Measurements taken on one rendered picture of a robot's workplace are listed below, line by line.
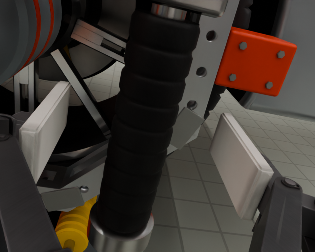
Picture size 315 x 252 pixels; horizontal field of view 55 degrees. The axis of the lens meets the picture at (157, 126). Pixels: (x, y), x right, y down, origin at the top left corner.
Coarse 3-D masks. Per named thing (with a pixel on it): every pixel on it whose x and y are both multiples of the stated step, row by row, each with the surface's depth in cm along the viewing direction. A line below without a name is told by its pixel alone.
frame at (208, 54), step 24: (216, 24) 36; (216, 48) 37; (192, 72) 38; (216, 72) 38; (192, 96) 39; (192, 120) 40; (48, 168) 48; (72, 168) 47; (96, 168) 43; (48, 192) 44; (72, 192) 44; (96, 192) 44
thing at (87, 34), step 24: (72, 0) 43; (72, 24) 44; (96, 24) 46; (96, 48) 46; (24, 72) 47; (72, 72) 47; (0, 96) 65; (24, 96) 50; (72, 120) 64; (96, 120) 51; (72, 144) 53; (96, 144) 51
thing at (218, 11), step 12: (144, 0) 14; (156, 0) 14; (168, 0) 14; (180, 0) 14; (192, 0) 14; (204, 0) 14; (216, 0) 14; (192, 12) 14; (204, 12) 14; (216, 12) 14
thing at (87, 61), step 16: (96, 0) 57; (112, 0) 57; (128, 0) 58; (64, 16) 54; (96, 16) 58; (112, 16) 59; (128, 16) 59; (128, 32) 60; (80, 48) 61; (48, 64) 62; (80, 64) 62; (96, 64) 62; (48, 80) 63; (64, 80) 63
